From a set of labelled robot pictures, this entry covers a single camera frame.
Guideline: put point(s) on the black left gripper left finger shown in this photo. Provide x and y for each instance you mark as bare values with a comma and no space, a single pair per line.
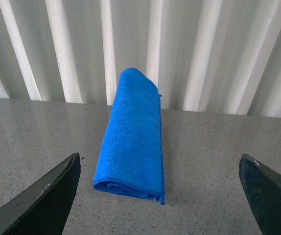
44,207

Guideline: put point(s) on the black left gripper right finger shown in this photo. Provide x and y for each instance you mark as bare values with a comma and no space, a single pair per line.
262,187

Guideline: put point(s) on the blue microfiber cloth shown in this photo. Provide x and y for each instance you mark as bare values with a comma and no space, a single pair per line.
130,162

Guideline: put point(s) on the white pleated curtain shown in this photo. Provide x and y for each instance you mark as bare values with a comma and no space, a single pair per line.
220,56

